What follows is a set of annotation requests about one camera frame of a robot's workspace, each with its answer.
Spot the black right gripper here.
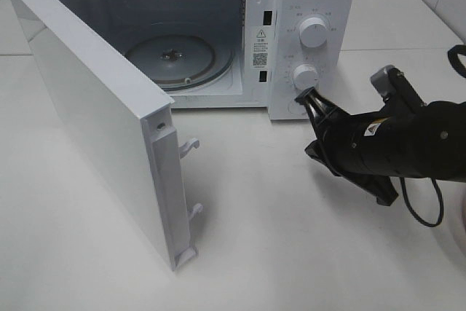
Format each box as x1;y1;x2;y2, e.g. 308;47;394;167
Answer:
295;87;398;205

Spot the round white door-release button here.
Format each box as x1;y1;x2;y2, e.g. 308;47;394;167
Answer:
288;100;307;118

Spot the white microwave door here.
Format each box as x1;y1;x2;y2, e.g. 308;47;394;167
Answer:
11;0;202;269

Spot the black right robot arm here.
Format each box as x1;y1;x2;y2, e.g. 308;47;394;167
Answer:
296;88;465;206

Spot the lower white timer knob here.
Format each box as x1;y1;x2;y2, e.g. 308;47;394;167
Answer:
292;64;319;91

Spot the upper white power knob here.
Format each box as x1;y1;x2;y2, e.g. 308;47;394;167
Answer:
299;16;329;48

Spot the white microwave oven body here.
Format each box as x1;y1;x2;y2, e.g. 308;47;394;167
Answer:
59;0;352;120

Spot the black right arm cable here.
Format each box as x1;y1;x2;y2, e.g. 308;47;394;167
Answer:
398;44;466;228

